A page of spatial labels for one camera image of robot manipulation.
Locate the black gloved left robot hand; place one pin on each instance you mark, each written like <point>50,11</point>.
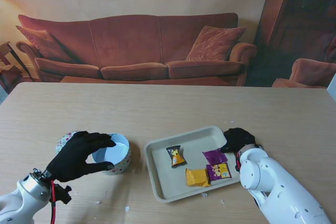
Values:
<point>73,158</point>

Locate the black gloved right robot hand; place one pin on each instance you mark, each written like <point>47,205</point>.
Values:
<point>240,137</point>

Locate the round polka dot box lid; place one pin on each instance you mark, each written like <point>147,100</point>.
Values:
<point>64,140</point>

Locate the plain purple cookie packet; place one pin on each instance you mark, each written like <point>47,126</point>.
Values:
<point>214,157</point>

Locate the purple cookie packet yellow print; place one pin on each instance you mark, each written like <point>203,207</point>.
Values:
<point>216,172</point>

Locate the round polka dot cookie box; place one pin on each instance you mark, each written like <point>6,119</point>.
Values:
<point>120,167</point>

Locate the black and orange cookie packet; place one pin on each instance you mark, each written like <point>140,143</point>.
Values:
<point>176,159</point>

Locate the beige rectangular tray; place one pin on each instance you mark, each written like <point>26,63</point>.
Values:
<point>168,182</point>

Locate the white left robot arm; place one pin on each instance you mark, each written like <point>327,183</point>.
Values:
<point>29,184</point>

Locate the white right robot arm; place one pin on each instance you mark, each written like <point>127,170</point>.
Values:
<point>267,171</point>

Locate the red brown armchair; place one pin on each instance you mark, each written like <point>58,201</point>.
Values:
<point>312,72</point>

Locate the patterned red sofa cushion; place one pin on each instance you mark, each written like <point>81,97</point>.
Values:
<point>212,43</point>

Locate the plain red sofa cushion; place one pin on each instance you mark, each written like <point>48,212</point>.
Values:
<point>39,40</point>

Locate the wooden side chair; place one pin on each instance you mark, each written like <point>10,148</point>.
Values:
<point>5,51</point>

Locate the red brown sofa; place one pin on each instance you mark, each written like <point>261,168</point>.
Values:
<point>126,40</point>

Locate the dark wooden cabinet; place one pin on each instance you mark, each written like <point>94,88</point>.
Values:
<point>294,19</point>

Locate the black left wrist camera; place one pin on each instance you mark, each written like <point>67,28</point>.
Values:
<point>63,193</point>

